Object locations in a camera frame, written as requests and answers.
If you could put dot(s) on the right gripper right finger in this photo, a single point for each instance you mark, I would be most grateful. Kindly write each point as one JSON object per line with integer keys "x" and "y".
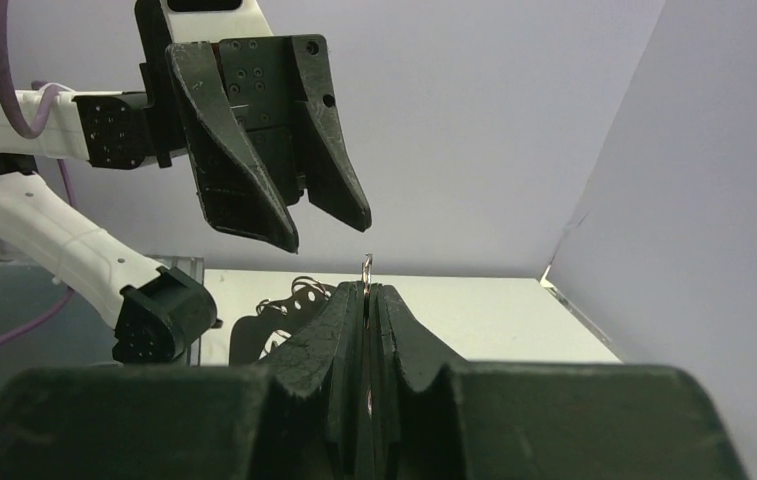
{"x": 462, "y": 419}

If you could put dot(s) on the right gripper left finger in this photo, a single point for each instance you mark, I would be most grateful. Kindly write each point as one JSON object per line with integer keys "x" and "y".
{"x": 298, "y": 413}

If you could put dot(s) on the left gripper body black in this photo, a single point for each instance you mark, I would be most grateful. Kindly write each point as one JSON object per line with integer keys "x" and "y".
{"x": 260, "y": 80}

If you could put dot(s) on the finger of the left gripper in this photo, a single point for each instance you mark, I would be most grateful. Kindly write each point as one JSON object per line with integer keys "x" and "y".
{"x": 331, "y": 181}
{"x": 236, "y": 191}

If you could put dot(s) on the metal key organizer plate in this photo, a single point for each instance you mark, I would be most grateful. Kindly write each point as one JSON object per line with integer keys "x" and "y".
{"x": 274, "y": 322}

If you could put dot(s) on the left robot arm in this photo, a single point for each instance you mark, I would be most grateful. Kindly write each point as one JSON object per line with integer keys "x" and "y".
{"x": 107, "y": 130}

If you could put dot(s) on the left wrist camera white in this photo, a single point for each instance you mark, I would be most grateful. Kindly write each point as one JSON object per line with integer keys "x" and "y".
{"x": 213, "y": 21}

